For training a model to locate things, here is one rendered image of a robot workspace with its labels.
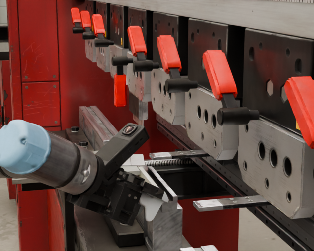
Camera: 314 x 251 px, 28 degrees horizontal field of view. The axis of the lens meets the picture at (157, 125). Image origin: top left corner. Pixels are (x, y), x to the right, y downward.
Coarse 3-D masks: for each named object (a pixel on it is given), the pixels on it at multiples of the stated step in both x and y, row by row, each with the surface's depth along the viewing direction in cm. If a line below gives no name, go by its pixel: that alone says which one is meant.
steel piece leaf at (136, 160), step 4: (132, 156) 142; (136, 156) 142; (140, 156) 142; (132, 160) 138; (136, 160) 138; (140, 160) 138; (132, 164) 135; (136, 164) 135; (140, 164) 135; (144, 164) 135
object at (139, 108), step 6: (132, 96) 139; (132, 102) 139; (138, 102) 133; (144, 102) 133; (132, 108) 139; (138, 108) 133; (144, 108) 133; (138, 114) 134; (144, 114) 134; (138, 120) 138
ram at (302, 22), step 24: (96, 0) 161; (120, 0) 131; (144, 0) 110; (168, 0) 95; (192, 0) 83; (216, 0) 74; (240, 0) 67; (264, 0) 61; (240, 24) 68; (264, 24) 62; (288, 24) 57; (312, 24) 52
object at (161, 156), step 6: (192, 150) 146; (198, 150) 146; (150, 156) 143; (156, 156) 141; (162, 156) 141; (168, 156) 141; (174, 156) 141; (180, 156) 142; (186, 156) 142; (192, 156) 142; (198, 156) 143; (204, 156) 143; (222, 162) 140; (228, 162) 140; (234, 162) 141
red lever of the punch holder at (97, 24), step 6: (96, 18) 142; (96, 24) 140; (102, 24) 141; (96, 30) 139; (102, 30) 140; (96, 36) 140; (102, 36) 139; (96, 42) 137; (102, 42) 137; (108, 42) 138
